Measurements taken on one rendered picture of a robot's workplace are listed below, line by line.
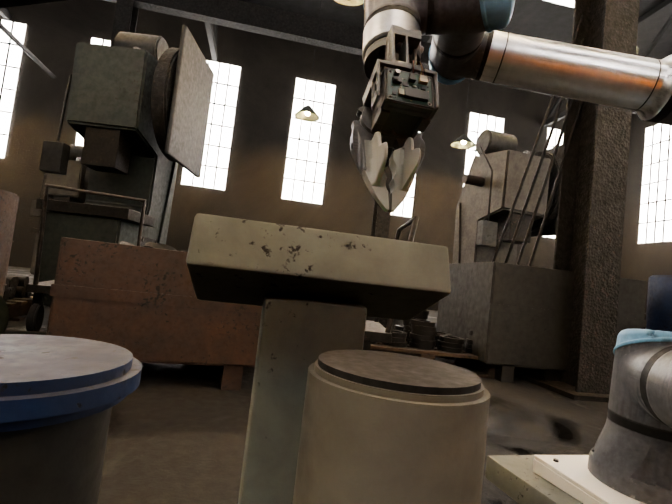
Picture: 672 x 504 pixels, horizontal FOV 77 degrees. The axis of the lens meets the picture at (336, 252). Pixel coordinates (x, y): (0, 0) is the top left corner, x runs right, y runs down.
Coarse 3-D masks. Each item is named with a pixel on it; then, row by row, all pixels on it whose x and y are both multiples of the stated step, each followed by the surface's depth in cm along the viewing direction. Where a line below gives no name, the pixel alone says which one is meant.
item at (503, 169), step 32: (480, 160) 572; (512, 160) 519; (544, 160) 531; (480, 192) 563; (512, 192) 519; (544, 192) 531; (480, 224) 518; (512, 224) 523; (480, 256) 559; (512, 256) 572
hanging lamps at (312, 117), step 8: (336, 0) 575; (344, 0) 577; (352, 0) 576; (360, 0) 573; (312, 72) 1009; (296, 112) 994; (304, 112) 1016; (312, 112) 977; (304, 120) 1031; (312, 120) 1028; (464, 136) 1063; (456, 144) 1095; (464, 144) 1094; (472, 144) 1078
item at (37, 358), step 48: (0, 336) 64; (48, 336) 68; (0, 384) 43; (48, 384) 46; (96, 384) 51; (0, 432) 45; (48, 432) 48; (96, 432) 54; (0, 480) 45; (48, 480) 48; (96, 480) 56
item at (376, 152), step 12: (372, 144) 49; (384, 144) 45; (372, 156) 49; (384, 156) 45; (372, 168) 48; (372, 180) 48; (384, 180) 48; (372, 192) 48; (384, 192) 48; (384, 204) 47
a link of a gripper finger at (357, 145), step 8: (352, 128) 52; (360, 128) 50; (352, 136) 50; (360, 136) 50; (368, 136) 50; (352, 144) 50; (360, 144) 50; (352, 152) 50; (360, 152) 49; (360, 160) 49; (360, 168) 49
